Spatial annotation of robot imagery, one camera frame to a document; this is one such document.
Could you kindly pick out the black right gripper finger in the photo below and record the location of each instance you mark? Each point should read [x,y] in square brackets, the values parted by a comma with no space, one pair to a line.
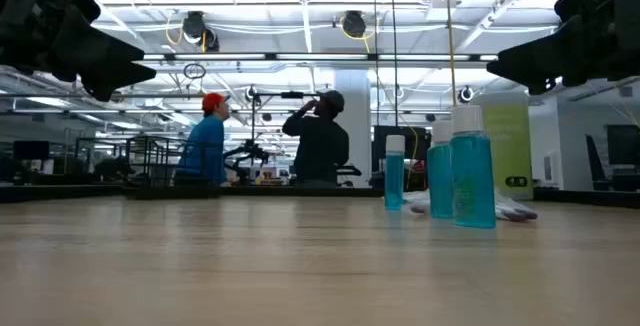
[542,86]
[545,56]

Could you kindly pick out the black monitor on cart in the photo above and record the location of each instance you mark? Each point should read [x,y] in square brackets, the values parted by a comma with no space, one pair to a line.
[417,141]

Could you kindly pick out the black gantry frame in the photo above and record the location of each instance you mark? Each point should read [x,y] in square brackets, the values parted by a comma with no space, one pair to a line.
[292,94]

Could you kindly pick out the purple toothbrush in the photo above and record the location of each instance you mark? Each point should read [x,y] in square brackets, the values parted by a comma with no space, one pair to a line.
[517,212]

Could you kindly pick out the white square column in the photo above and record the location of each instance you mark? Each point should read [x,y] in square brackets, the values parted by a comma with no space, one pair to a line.
[359,116]

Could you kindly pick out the person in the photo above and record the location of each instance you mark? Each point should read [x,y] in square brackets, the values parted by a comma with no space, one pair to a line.
[205,151]
[320,151]

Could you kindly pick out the blue toothbrush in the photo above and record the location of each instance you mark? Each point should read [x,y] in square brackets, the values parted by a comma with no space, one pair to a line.
[417,203]

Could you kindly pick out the grey horizontal pipe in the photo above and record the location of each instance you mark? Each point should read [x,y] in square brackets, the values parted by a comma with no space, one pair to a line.
[175,95]

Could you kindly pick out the black background monitor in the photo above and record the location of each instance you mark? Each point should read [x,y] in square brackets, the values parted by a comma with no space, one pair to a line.
[30,150]
[622,146]

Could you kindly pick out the white wall dispenser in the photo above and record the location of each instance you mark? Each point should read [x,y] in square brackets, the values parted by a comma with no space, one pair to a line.
[550,166]

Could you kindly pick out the small black ceiling reel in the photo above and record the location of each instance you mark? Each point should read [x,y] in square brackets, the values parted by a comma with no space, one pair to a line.
[251,94]
[465,94]

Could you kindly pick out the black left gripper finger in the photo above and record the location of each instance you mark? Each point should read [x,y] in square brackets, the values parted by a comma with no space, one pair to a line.
[95,51]
[115,81]

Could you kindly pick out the black background robot arm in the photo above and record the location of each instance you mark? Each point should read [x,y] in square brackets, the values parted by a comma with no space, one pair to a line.
[250,151]

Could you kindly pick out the green disinfecting wipes canister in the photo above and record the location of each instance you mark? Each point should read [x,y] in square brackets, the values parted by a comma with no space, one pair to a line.
[512,141]

